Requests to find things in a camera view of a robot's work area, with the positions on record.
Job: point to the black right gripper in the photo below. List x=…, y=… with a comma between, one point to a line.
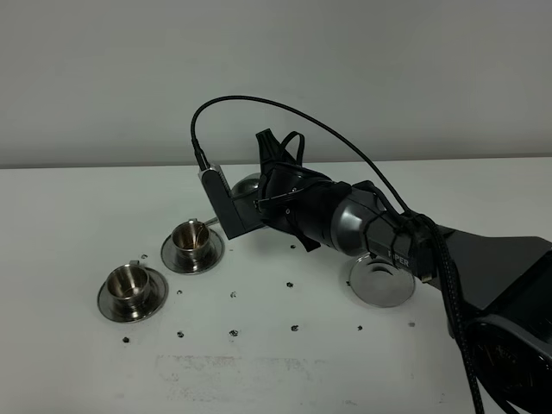
x=294, y=199

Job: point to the stainless steel teapot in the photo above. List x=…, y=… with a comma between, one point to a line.
x=246, y=185

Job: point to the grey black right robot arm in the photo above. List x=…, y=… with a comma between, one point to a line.
x=496, y=290

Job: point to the steel teapot saucer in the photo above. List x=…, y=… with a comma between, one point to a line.
x=378, y=283

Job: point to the far steel teacup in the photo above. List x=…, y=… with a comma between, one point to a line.
x=191, y=241

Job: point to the steel teacup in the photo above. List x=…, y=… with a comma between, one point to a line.
x=191, y=241
x=128, y=287

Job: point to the far steel saucer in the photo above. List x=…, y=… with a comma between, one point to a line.
x=168, y=256

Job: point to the near steel saucer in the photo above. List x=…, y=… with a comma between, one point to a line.
x=157, y=298

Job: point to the near steel teacup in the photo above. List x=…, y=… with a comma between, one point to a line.
x=128, y=287

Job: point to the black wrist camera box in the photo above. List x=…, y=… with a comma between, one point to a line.
x=224, y=202

